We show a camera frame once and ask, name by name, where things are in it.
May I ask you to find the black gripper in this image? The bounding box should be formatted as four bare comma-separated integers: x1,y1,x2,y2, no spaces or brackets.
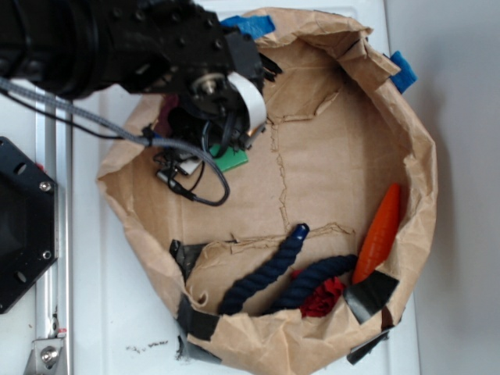
166,70,267,149

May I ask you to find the green rectangular block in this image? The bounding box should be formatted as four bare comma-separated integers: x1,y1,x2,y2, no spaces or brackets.
209,144,248,173

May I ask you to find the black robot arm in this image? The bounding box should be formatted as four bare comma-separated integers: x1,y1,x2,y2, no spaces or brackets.
1,1,278,148

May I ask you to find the blue tape strip top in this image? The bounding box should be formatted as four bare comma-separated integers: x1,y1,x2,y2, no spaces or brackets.
220,16,276,40

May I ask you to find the blue tape strip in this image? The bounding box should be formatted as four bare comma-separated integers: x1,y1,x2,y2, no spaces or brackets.
390,51,418,94
220,16,276,40

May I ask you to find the brown paper bag bin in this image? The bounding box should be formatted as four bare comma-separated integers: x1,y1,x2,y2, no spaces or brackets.
98,8,438,374

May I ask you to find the blue tape strip right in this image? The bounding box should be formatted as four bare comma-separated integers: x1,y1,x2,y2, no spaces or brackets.
390,51,418,94

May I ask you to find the orange plastic carrot toy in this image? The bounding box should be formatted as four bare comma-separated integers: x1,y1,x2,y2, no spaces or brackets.
352,184,401,284

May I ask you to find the red fabric piece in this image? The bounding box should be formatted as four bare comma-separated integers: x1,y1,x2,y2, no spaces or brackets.
292,276,346,318

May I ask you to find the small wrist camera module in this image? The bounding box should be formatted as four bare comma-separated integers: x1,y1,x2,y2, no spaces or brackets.
153,150,205,192

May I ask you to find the aluminium rail with bracket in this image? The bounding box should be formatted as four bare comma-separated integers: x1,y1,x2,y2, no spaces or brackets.
23,100,73,374

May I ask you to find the dark blue rope toy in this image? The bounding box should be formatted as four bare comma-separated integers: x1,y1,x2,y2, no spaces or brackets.
218,223,358,316

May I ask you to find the grey braided cable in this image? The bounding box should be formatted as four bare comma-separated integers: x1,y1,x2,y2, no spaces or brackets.
0,76,231,207

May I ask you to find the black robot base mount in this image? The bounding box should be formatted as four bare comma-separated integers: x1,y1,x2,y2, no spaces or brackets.
1,137,57,314

